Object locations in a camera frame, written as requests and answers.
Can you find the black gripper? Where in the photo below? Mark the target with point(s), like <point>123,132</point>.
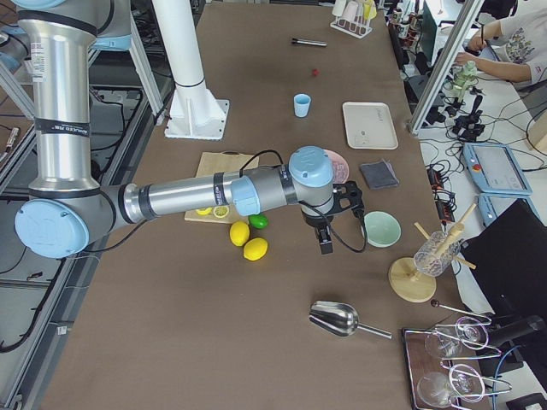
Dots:
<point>314,220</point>

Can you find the light blue plastic cup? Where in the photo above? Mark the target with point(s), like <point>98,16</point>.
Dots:
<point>301,105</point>

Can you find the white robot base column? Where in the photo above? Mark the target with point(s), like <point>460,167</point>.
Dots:
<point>195,113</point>

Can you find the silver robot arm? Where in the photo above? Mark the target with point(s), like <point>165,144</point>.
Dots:
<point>68,209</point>

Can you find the steel ice scoop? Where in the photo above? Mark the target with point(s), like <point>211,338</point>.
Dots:
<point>341,319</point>

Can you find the wooden cup stand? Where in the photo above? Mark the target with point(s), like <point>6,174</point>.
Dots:
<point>407,282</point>

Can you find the white cup rack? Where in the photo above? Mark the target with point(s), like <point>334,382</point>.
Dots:
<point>354,17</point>

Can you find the green bowl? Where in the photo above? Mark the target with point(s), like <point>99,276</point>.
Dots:
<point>383,230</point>

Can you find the green lime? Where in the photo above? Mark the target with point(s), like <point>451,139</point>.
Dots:
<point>258,221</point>

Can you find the pink bowl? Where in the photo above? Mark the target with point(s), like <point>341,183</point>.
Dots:
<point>340,167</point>

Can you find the lower whole yellow lemon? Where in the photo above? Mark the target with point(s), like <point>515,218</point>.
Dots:
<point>255,249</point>

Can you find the whole yellow lemon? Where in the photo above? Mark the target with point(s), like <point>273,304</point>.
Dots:
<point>239,233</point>
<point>255,249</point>

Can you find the grey folded cloth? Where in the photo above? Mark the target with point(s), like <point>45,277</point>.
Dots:
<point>379,175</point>

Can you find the upper whole yellow lemon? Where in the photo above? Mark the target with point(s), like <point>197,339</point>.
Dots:
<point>239,233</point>

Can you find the lemon slice at board edge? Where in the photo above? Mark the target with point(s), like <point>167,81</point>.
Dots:
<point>221,212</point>

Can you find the clear textured glass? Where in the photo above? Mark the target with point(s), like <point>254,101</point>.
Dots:
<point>430,260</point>

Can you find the cream rabbit tray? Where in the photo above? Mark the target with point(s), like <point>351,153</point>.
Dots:
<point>368,125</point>

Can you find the lemon slice near knife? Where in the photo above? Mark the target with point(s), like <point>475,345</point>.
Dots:
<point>205,211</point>

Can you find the wooden cutting board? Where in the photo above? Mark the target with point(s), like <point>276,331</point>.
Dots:
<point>209,164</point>

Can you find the long bar spoon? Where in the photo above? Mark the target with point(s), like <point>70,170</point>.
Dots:
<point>437,304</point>

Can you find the upper wine glass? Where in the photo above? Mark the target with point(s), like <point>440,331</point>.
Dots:
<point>457,341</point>

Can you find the lower teach pendant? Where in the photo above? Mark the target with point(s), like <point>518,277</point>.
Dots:
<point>492,205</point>

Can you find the teach pendant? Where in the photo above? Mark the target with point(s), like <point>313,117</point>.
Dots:
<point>492,205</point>
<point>494,169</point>

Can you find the wine glass holder tray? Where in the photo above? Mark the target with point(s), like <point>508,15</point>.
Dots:
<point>420,363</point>

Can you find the upper teach pendant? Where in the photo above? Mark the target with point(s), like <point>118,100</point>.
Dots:
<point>494,169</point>

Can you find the black monitor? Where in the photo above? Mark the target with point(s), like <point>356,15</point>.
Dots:
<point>510,259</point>

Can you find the lower wine glass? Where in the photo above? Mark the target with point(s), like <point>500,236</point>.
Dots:
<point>462,384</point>

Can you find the person in white shirt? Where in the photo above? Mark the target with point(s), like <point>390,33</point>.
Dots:
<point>522,55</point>

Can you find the aluminium frame post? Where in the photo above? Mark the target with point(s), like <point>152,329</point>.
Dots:
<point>470,10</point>

